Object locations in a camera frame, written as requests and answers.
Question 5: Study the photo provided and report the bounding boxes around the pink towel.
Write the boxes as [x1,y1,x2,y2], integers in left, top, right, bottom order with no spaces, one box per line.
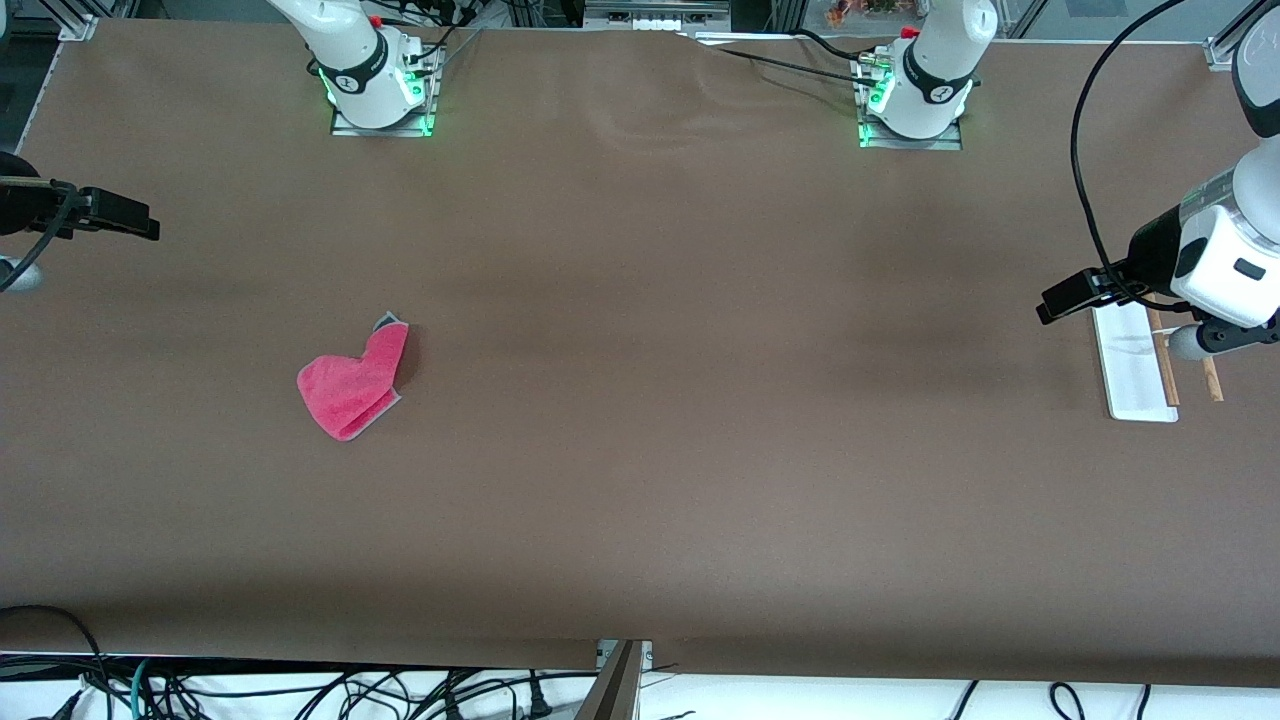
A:
[297,312,410,442]

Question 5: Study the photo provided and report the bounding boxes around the white towel rack base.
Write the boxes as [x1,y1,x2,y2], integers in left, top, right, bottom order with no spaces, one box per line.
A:
[1092,300,1179,423]

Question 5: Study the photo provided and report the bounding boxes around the orange objects behind table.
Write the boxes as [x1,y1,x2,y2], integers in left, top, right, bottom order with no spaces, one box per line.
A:
[824,0,923,27]

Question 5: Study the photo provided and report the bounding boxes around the grey device behind table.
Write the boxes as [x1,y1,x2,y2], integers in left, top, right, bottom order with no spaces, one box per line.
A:
[584,0,732,32]

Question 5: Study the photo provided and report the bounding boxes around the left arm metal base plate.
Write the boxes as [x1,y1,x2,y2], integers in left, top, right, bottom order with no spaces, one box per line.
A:
[857,58,964,152]

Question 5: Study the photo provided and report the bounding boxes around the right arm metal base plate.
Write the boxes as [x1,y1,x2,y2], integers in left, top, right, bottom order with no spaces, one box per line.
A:
[330,40,439,138]

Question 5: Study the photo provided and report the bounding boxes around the black base power cable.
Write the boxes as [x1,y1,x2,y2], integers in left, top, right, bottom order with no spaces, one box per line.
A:
[793,28,883,65]
[700,44,881,87]

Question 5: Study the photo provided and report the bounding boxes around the black looped floor cable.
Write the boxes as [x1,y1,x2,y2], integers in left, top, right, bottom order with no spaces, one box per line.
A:
[0,604,113,720]

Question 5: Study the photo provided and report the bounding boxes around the grey metal table post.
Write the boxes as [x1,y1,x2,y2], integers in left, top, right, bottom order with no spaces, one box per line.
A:
[574,640,653,720]

